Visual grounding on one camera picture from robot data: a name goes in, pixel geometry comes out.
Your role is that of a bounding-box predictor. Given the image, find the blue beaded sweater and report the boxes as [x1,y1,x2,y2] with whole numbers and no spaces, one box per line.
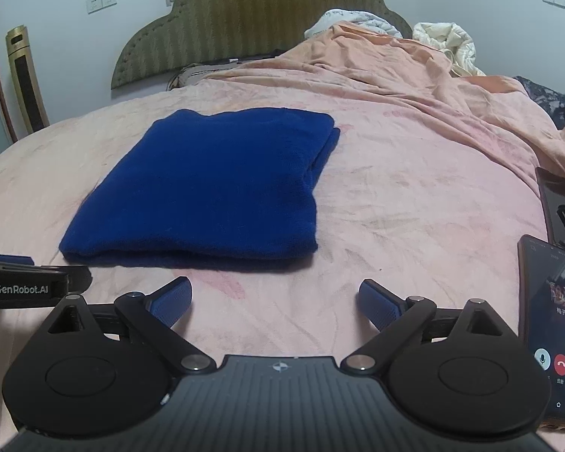
[60,107,340,269]

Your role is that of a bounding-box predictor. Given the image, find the black smartphone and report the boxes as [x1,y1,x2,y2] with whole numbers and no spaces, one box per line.
[518,235,565,429]

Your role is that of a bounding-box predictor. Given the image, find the gold tower fan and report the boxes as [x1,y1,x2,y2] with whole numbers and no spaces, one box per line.
[6,26,50,134]

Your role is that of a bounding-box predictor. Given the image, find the patterned pillow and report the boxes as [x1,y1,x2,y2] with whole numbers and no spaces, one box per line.
[166,61,241,91]

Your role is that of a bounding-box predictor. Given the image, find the dark patterned cloth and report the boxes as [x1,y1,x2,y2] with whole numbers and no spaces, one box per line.
[516,76,565,130]

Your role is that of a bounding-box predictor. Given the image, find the cream crumpled duvet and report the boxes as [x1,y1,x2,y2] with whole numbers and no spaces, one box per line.
[412,23,485,76]

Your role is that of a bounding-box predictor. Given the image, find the orange blanket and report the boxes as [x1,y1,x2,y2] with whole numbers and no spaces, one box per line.
[208,23,565,185]

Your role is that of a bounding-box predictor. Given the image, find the olive green headboard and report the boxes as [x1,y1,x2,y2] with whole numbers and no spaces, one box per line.
[111,0,412,89]

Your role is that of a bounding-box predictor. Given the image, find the white wall sockets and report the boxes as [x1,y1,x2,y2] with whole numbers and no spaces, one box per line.
[86,0,117,14]

